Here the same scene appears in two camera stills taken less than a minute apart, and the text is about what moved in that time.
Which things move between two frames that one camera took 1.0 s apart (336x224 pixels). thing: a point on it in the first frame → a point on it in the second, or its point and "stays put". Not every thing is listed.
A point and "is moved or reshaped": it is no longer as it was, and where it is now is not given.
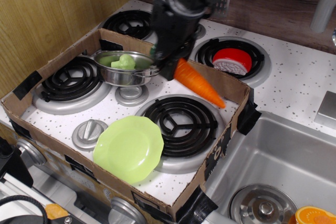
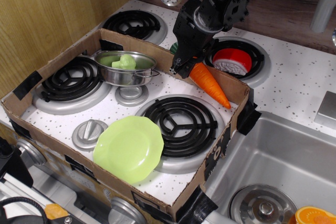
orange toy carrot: [185, 72] is moved or reshaped
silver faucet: [324, 10] stays put
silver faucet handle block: [326, 114] stays put
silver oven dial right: [122, 212] stays put
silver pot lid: [261, 204] stays put
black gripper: [176, 18] → [191, 40]
